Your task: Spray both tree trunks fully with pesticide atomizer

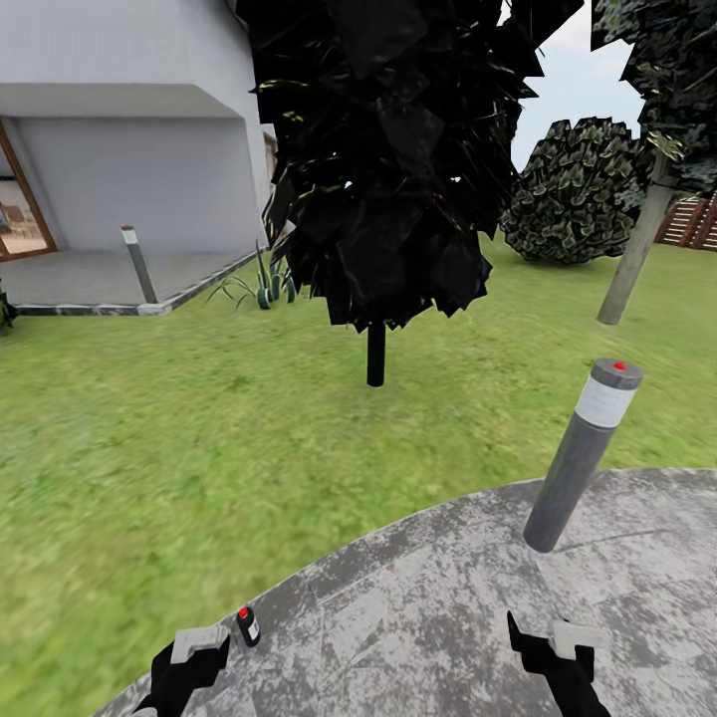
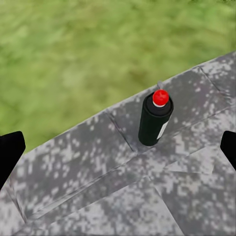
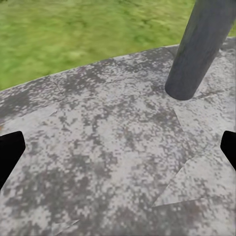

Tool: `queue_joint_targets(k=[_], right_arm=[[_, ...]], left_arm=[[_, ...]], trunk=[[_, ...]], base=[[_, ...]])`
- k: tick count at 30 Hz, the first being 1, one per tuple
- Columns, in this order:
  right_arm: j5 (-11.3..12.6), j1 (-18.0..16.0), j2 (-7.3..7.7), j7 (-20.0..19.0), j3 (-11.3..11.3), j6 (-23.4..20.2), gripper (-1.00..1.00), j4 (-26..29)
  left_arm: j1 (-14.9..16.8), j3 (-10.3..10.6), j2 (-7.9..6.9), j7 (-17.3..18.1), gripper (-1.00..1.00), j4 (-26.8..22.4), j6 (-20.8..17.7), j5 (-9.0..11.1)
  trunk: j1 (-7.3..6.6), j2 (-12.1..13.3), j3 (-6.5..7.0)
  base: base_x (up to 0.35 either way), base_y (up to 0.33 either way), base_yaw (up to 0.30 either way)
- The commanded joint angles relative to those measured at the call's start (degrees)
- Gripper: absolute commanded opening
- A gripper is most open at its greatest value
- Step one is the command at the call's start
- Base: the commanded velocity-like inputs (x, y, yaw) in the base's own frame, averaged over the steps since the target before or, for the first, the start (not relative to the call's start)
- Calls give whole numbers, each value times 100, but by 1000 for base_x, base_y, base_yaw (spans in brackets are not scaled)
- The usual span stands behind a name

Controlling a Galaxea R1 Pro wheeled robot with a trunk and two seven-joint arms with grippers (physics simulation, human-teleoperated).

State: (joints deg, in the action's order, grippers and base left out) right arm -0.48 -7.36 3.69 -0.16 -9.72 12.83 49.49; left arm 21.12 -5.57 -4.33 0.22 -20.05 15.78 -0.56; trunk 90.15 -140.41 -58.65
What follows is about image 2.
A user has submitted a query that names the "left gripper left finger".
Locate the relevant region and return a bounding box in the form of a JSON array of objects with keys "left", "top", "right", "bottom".
[{"left": 0, "top": 131, "right": 26, "bottom": 190}]

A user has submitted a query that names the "pesticide atomizer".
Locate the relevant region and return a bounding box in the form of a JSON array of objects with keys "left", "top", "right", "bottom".
[{"left": 138, "top": 81, "right": 174, "bottom": 147}]

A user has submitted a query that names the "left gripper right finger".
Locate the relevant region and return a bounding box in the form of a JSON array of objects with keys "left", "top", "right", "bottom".
[{"left": 220, "top": 131, "right": 236, "bottom": 169}]

